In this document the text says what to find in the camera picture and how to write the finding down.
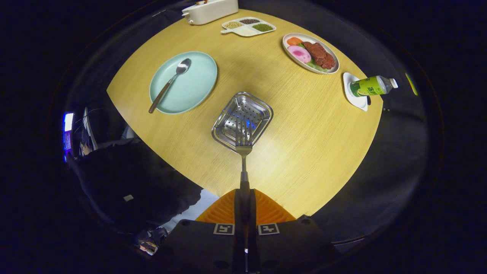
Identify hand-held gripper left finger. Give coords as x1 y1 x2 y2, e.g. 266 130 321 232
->
160 188 246 274

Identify metal fork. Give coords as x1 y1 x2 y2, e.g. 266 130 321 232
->
235 119 253 193

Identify pink ham slice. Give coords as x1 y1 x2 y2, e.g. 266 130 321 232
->
288 45 312 64

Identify perforated metal basket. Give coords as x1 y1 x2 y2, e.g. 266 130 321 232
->
212 92 274 155

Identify white toaster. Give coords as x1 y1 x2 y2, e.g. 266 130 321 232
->
182 0 239 25

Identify brown meat piece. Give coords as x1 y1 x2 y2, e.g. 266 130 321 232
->
303 41 336 70

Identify white divided tray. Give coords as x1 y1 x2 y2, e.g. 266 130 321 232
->
221 17 277 37

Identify person's dark clothing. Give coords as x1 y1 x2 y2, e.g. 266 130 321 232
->
72 139 204 236

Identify white oval food plate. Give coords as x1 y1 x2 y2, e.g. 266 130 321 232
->
282 33 340 74

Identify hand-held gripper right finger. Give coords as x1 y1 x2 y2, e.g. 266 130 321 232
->
245 188 340 274

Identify pale teal round plate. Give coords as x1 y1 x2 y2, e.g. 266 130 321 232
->
149 51 218 115

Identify green lettuce leaf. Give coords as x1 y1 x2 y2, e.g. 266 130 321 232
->
298 43 328 73

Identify metal spoon with brown handle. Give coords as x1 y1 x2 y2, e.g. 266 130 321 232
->
148 58 192 114

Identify lit computer monitor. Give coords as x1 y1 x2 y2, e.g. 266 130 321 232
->
63 113 75 162

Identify white square coaster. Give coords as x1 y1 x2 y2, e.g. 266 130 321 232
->
343 72 369 112

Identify green label plastic bottle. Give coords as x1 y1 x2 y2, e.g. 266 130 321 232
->
349 75 398 97

